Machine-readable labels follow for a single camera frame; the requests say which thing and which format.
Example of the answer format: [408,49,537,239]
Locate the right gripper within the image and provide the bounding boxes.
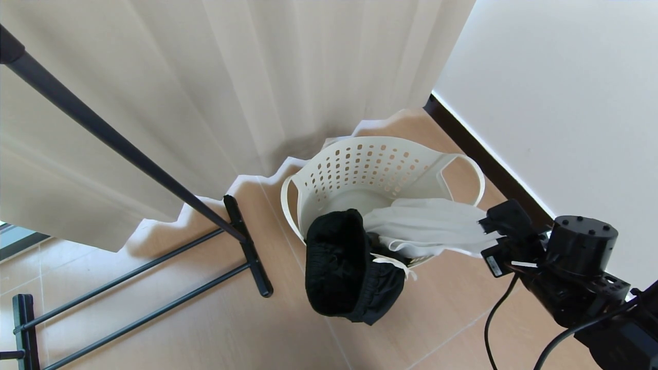
[481,238,631,329]

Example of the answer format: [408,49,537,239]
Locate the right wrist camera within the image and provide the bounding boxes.
[478,199,535,239]

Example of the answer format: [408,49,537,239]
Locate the window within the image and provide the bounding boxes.
[0,221,52,263]

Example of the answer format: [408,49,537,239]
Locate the beige curtain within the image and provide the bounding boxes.
[0,0,476,252]

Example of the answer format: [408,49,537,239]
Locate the white laundry basket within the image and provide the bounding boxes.
[280,135,486,268]

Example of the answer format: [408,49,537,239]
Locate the black shorts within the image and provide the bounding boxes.
[305,208,418,325]

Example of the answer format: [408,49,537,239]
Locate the white printed t-shirt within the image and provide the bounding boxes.
[362,198,502,259]

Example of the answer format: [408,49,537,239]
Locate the black clothes rack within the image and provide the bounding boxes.
[0,23,274,370]

